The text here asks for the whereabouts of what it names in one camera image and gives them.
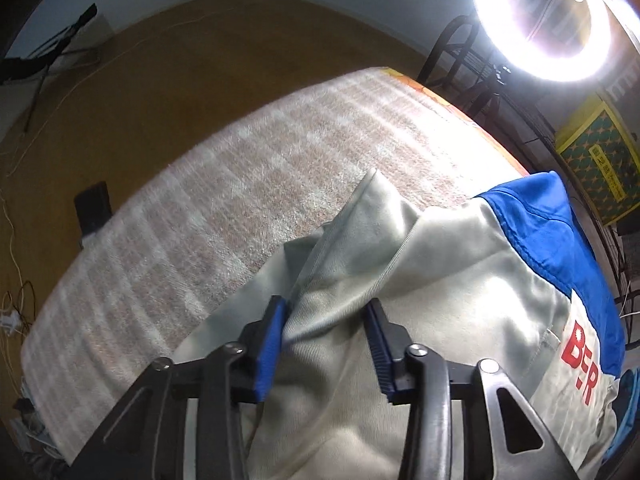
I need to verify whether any grey and blue jacket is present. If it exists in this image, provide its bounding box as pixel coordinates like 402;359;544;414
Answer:
175;172;625;479

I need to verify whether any black metal clothes rack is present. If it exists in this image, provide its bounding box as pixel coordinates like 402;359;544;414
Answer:
418;14;639;314

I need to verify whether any yellow green patterned box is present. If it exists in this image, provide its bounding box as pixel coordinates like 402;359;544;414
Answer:
555;93;639;226

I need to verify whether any ring light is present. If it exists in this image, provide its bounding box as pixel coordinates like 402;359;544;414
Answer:
473;0;612;82

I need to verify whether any plaid bed blanket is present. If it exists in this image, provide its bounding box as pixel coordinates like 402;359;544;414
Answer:
21;67;524;460

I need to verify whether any black tripod stand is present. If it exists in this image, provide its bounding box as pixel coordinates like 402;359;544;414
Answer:
1;3;98;132

